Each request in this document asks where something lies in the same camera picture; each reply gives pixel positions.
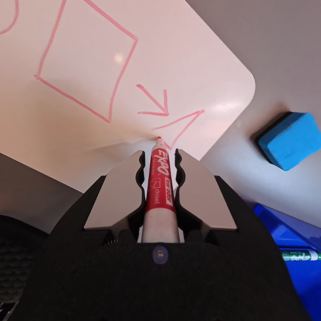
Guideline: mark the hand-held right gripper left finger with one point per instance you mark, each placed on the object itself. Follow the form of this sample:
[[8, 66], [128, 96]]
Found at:
[[115, 200]]

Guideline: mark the red dry erase marker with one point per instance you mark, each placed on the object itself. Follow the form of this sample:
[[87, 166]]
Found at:
[[160, 188]]

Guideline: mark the white whiteboard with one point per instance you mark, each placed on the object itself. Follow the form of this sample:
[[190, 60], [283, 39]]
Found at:
[[175, 62]]

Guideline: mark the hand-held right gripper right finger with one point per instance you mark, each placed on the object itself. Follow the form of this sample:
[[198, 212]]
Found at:
[[205, 200]]

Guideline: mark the blue plastic bin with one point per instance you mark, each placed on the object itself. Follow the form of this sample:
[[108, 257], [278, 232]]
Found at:
[[301, 230]]

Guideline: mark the green dry erase marker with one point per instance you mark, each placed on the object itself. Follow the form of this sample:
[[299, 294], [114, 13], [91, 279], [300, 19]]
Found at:
[[298, 255]]

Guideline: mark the blue whiteboard eraser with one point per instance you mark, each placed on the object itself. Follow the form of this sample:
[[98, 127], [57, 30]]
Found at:
[[293, 143]]

